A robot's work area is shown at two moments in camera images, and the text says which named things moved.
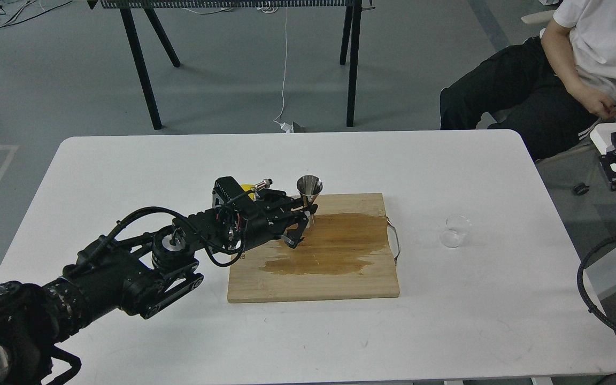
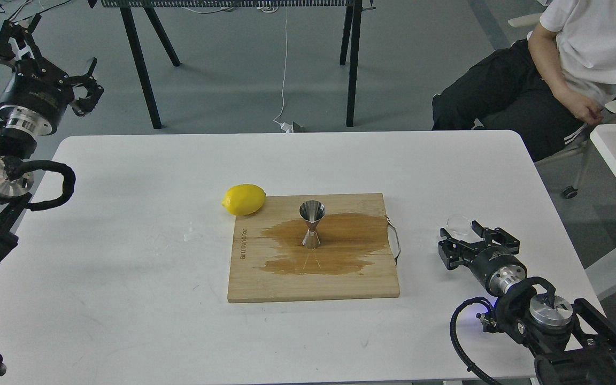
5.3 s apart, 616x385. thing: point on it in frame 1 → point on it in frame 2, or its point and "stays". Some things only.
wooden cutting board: x=346 y=254 stays
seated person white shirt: x=590 y=55 stays
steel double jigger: x=309 y=186 → x=312 y=211
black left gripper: x=243 y=220 → x=37 y=94
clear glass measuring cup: x=456 y=226 stays
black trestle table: x=352 y=28 stays
